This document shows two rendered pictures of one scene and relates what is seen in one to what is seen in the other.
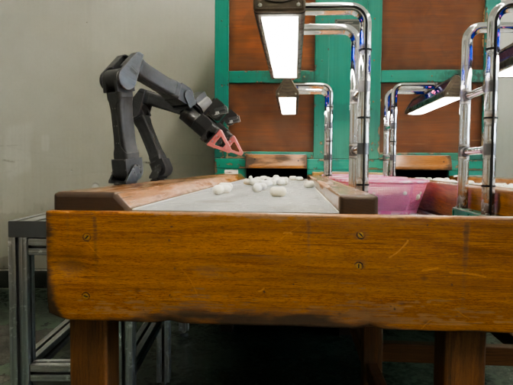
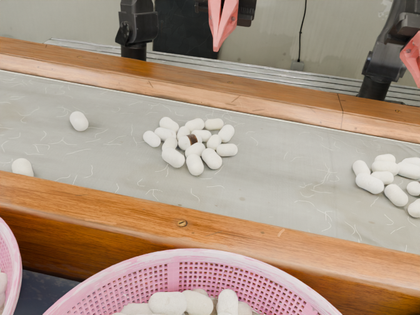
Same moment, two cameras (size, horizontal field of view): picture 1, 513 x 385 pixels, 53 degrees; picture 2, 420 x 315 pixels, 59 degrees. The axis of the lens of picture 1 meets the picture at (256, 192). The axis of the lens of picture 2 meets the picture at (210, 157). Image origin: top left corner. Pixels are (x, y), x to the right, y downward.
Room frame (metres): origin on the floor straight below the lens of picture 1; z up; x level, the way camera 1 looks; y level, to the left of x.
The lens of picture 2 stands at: (1.77, -0.49, 1.02)
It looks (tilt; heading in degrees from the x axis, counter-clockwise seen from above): 33 degrees down; 92
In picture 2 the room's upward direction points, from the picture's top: 8 degrees clockwise
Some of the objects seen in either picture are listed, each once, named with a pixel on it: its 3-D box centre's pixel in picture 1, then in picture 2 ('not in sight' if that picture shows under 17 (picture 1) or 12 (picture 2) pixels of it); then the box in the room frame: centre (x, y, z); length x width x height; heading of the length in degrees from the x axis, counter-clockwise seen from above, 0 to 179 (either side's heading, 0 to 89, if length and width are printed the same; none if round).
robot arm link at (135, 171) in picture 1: (124, 174); (137, 32); (1.53, 0.39, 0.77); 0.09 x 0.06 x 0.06; 53
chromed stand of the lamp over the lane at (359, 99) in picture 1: (320, 121); not in sight; (1.09, -0.13, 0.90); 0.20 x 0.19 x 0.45; 176
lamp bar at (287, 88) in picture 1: (288, 97); not in sight; (2.07, -0.12, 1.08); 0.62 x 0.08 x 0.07; 176
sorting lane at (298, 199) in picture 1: (266, 189); (134, 144); (1.64, -0.03, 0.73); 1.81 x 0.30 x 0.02; 176
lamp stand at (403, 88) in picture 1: (410, 143); not in sight; (2.03, -0.60, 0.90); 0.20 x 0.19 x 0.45; 176
